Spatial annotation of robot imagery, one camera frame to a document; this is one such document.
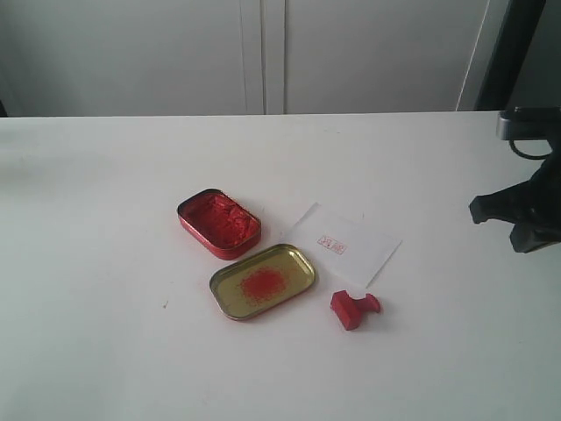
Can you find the dark vertical post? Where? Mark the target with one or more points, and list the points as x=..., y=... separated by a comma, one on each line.
x=524, y=68

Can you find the red ink pad tin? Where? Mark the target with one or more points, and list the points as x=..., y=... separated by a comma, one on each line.
x=220, y=224

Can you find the red plastic stamp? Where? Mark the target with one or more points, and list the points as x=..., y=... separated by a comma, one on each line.
x=350, y=311

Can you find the gold tin lid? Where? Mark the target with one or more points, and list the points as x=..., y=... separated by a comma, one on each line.
x=256, y=284

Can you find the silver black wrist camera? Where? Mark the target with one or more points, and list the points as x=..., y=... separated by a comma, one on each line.
x=529, y=123

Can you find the white cabinet doors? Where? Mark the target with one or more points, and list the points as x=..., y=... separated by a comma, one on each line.
x=105, y=58

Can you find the white paper sheet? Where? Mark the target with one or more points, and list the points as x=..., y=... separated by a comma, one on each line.
x=352, y=251

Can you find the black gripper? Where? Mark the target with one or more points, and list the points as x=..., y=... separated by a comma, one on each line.
x=533, y=207

